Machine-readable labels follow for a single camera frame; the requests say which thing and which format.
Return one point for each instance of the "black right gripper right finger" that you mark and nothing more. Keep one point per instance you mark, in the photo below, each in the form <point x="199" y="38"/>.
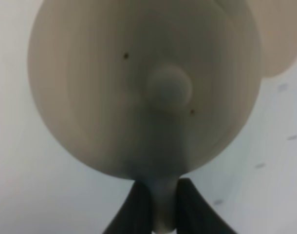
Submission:
<point x="194" y="215"/>

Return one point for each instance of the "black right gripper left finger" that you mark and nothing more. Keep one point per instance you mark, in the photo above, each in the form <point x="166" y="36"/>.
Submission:
<point x="136" y="215"/>

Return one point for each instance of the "beige ceramic teapot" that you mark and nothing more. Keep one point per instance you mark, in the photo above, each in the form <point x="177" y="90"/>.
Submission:
<point x="145" y="90"/>

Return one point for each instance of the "beige teapot saucer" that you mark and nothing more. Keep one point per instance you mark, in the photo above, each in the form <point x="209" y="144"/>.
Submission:
<point x="277" y="24"/>

